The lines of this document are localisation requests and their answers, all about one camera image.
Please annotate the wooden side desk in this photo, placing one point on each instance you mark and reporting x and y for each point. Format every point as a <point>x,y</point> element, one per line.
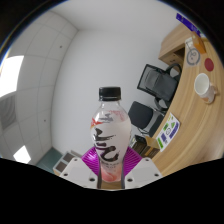
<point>171,45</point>

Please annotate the tan cardboard box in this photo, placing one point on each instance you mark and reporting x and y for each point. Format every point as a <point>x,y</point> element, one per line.
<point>152,142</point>

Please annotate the white leaflet with coloured shapes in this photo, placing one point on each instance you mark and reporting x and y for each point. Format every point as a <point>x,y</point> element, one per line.
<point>168,131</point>

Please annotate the purple packet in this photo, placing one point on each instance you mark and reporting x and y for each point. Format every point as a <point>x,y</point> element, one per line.
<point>186,21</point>

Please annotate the orange-brown small box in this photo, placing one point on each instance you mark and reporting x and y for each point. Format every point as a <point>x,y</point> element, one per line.
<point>200,44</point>

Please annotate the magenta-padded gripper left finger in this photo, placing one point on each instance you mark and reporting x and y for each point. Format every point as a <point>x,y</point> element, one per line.
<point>75,171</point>

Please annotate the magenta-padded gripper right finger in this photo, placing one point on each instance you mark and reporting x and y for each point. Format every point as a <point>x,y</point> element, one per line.
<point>145,170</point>

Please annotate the flat round red coaster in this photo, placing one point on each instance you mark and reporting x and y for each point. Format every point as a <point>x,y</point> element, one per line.
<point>209,64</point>

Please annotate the clear drink bottle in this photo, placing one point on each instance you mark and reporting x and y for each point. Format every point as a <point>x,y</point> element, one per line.
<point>110,133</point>

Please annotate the white mug with orange print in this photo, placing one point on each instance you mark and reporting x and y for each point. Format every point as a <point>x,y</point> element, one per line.
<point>203,86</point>

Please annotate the black mesh-back office chair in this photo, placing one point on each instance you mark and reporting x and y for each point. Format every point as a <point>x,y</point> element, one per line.
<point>159,81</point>

